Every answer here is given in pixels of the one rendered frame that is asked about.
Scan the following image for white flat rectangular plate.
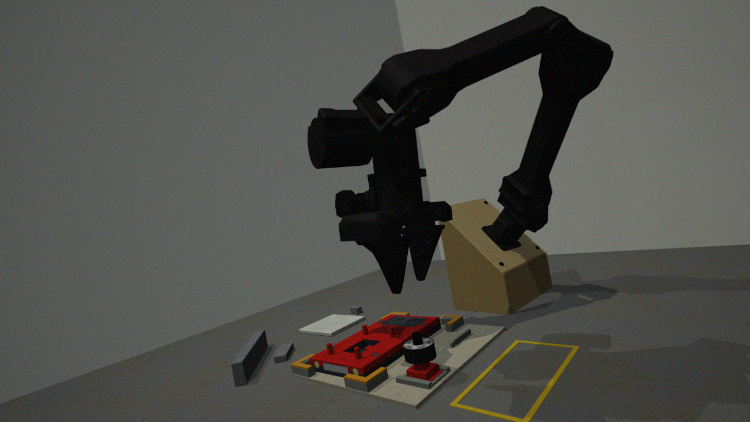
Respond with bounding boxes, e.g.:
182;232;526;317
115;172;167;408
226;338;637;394
299;314;365;337

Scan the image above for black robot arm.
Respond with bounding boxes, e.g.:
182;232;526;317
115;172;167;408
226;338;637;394
308;6;613;251

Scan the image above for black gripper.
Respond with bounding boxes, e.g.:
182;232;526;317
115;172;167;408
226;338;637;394
339;160;453;294

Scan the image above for black wheel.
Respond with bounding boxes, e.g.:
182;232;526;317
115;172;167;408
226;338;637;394
403;338;437;365

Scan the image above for yellow rectangular outline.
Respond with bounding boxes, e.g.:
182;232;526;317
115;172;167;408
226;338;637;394
450;341;580;422

